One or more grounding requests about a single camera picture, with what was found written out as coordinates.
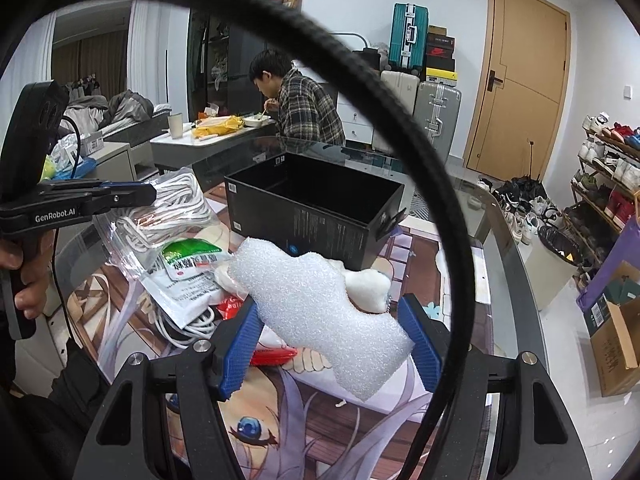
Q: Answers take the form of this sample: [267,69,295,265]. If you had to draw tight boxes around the wooden shoe rack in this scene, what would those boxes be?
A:
[563,112,639,268]

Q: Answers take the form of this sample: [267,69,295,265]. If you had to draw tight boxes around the bagged white cable bundle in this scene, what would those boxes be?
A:
[92,167,224,281]

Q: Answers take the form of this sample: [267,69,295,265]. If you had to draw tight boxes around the operator left hand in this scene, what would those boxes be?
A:
[1,231,54,320]

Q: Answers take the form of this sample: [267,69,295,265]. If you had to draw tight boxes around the open cardboard box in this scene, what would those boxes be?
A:
[585,295,639,396]

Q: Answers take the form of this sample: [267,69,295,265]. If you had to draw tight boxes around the beige suitcase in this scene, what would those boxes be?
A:
[372,70,420,156]

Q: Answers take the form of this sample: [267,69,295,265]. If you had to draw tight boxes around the red snack packet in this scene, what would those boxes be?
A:
[213,296,297,370]

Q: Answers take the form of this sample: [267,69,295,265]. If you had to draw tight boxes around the white printed packet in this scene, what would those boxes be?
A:
[140,261,248,328]

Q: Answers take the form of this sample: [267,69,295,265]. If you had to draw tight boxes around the white drawer cabinet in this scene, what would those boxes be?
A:
[336,93,374,145]

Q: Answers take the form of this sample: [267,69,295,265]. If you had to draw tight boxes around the black cardboard box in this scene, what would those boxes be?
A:
[224,153,405,271]

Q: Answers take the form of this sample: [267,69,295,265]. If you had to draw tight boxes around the silver suitcase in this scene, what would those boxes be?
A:
[413,80,462,162]

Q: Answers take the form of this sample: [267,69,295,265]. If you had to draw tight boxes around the man in plaid shirt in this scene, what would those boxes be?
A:
[248,49,345,145]

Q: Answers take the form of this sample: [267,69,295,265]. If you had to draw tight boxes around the white plush toy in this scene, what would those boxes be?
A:
[329,260,392,314]

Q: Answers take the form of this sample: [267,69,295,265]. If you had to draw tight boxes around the white foam block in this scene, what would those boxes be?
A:
[229,237,413,401]

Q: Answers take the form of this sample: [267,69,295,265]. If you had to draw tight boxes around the stacked shoe boxes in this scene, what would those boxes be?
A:
[425,25,458,87]

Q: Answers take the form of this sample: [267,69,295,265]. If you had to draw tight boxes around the grey side table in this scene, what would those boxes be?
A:
[150,120,276,171]

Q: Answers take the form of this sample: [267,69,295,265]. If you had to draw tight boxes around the green white packet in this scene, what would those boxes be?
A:
[160,237,231,282]

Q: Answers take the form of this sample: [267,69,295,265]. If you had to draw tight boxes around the yellow food bag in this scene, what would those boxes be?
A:
[192,115,244,139]

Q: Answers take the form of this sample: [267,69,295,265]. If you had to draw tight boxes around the white charging cable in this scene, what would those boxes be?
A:
[152,303,227,351]

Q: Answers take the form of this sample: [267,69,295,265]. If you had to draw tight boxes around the anime print desk mat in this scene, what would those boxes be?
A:
[64,184,507,480]

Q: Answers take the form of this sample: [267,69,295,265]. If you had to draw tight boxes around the clothes pile on sofa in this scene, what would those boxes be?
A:
[63,90,171,133]

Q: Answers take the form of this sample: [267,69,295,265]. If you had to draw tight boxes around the pile of shoes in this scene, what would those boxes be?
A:
[477,176,565,245]

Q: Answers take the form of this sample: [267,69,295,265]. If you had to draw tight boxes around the beige cup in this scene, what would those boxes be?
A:
[167,113,183,139]

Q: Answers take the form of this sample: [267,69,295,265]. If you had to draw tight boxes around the teal suitcase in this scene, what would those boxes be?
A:
[388,3,430,76]

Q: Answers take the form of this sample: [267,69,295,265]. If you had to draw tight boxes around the wooden door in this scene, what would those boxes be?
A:
[464,0,572,181]

